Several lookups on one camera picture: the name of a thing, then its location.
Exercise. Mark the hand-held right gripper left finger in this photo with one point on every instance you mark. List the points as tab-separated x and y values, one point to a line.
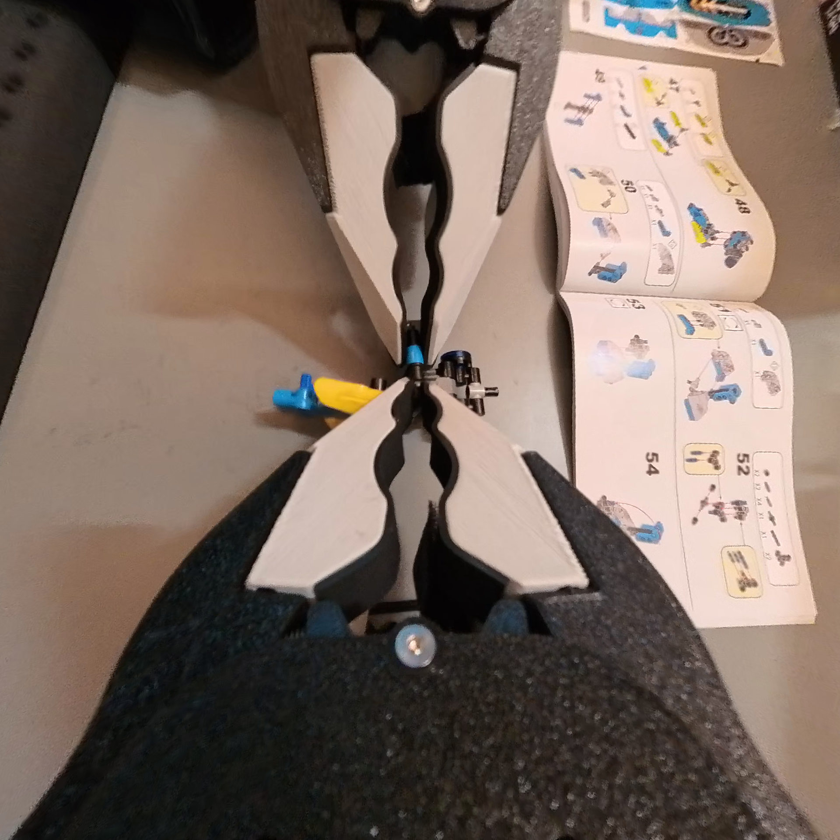
328	519

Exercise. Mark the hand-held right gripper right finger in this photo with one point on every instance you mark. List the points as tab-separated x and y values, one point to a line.
505	519

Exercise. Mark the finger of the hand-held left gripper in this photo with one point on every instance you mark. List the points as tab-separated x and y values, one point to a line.
355	171
473	158

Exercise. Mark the blue yellow brick assembly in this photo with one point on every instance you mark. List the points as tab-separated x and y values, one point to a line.
335	394

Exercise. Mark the black grey gear assembly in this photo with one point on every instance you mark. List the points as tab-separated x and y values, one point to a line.
460	374

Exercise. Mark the blue beam with black pins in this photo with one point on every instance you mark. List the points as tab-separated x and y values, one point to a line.
414	355

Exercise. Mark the grey desk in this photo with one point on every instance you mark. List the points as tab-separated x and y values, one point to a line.
171	328

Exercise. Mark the blue sticker sheet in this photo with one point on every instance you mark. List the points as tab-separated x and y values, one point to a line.
683	26

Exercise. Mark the open instruction booklet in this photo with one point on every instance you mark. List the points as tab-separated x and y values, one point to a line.
683	328

